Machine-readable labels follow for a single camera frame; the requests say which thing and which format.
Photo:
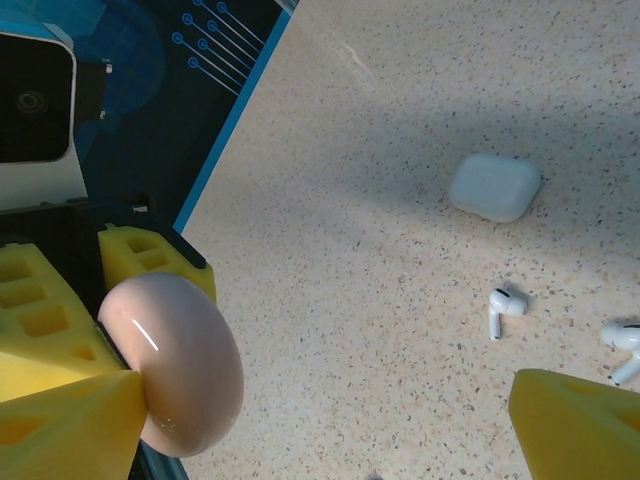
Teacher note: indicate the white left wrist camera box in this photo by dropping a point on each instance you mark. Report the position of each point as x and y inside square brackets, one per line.
[35, 130]

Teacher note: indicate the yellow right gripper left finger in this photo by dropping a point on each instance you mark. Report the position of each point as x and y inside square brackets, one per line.
[65, 435]

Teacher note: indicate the white earbud charging case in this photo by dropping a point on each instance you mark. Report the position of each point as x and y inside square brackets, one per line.
[495, 187]
[185, 350]

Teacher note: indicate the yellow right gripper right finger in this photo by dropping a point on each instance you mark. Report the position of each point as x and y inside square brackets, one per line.
[575, 435]

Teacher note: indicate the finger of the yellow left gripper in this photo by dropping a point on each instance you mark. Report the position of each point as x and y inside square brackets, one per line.
[75, 345]
[112, 250]

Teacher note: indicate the blue circuit print backdrop panel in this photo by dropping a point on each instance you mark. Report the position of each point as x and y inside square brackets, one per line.
[165, 125]

